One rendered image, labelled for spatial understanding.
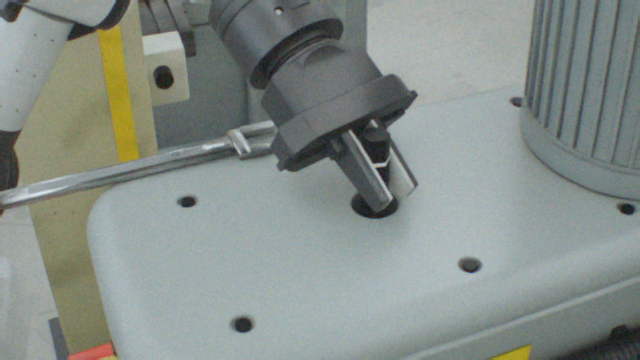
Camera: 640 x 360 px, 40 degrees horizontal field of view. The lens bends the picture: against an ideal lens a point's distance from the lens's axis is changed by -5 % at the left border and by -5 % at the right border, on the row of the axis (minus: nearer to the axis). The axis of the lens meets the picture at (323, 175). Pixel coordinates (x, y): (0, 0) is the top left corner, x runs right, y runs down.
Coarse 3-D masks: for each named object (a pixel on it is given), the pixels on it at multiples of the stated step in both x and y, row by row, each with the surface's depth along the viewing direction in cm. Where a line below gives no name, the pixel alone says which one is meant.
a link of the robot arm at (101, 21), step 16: (32, 0) 88; (48, 0) 89; (64, 0) 89; (80, 0) 90; (96, 0) 91; (112, 0) 92; (64, 16) 92; (80, 16) 92; (96, 16) 93; (112, 16) 94
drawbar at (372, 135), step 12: (372, 132) 67; (384, 132) 67; (372, 144) 67; (384, 144) 67; (372, 156) 67; (384, 156) 67; (384, 168) 68; (384, 180) 69; (372, 216) 71; (384, 216) 71
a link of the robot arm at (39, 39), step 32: (0, 0) 91; (128, 0) 94; (0, 32) 93; (32, 32) 92; (64, 32) 95; (0, 64) 93; (32, 64) 95; (0, 96) 95; (32, 96) 98; (0, 128) 97
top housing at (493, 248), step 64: (448, 128) 79; (512, 128) 79; (128, 192) 73; (192, 192) 73; (256, 192) 72; (320, 192) 72; (448, 192) 72; (512, 192) 72; (576, 192) 72; (128, 256) 66; (192, 256) 66; (256, 256) 66; (320, 256) 66; (384, 256) 66; (448, 256) 66; (512, 256) 66; (576, 256) 66; (128, 320) 62; (192, 320) 61; (256, 320) 61; (320, 320) 61; (384, 320) 61; (448, 320) 62; (512, 320) 65; (576, 320) 68
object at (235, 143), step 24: (216, 144) 77; (240, 144) 77; (264, 144) 76; (120, 168) 74; (144, 168) 74; (168, 168) 75; (0, 192) 72; (24, 192) 72; (48, 192) 72; (72, 192) 72
